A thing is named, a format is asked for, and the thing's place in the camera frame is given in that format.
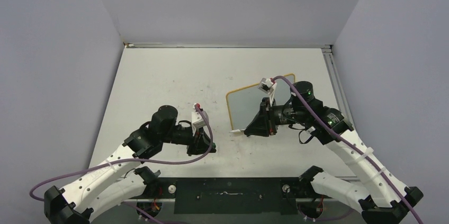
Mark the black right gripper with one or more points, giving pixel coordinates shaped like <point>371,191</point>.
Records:
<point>263,124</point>

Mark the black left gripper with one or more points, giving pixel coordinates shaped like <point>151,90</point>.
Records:
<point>199,143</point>

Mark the green capped whiteboard marker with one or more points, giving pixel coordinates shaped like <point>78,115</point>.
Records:
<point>237,131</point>

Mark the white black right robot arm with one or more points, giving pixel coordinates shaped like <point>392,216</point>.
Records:
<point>379,197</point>

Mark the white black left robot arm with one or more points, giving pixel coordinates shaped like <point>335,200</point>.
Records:
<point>123,175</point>

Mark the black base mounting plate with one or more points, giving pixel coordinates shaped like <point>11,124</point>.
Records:
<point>231,195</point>

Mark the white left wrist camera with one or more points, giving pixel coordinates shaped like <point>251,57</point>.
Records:
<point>198,117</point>

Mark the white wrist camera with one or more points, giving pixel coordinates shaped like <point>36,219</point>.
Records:
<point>198,117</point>
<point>268,86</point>

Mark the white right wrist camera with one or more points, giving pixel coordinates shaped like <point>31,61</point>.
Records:
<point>268,86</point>

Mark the aluminium right side rail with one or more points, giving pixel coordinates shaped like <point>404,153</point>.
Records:
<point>342,106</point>

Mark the aluminium back rail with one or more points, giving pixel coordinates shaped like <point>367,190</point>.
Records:
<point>217,45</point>

